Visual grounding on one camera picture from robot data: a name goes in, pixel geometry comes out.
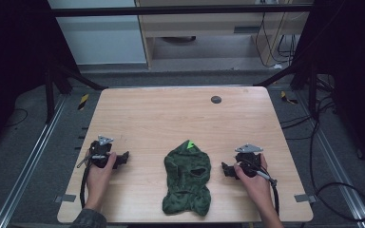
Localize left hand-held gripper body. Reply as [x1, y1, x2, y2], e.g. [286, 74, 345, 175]
[76, 135, 115, 169]

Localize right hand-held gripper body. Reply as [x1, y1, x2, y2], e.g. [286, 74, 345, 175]
[234, 143, 278, 187]

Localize person's left hand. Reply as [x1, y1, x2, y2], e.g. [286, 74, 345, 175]
[84, 149, 118, 211]

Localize person's right hand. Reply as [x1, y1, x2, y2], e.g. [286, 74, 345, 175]
[233, 153, 273, 209]

